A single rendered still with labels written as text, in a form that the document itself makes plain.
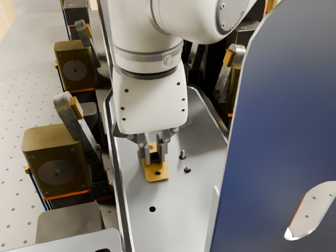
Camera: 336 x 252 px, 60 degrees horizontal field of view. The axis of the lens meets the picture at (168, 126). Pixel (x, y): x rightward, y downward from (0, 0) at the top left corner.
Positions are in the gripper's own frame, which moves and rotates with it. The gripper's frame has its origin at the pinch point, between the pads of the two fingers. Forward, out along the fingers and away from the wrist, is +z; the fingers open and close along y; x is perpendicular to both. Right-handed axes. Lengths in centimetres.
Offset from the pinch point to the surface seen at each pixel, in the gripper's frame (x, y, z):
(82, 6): -76, 10, 0
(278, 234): 26.8, -1.9, -18.6
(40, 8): -423, 81, 103
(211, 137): -3.5, -11.5, 3.1
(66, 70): -37.5, 15.2, 4.0
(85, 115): -17.2, 11.0, 4.0
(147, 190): 5.5, 2.2, 3.0
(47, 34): -140, 34, 33
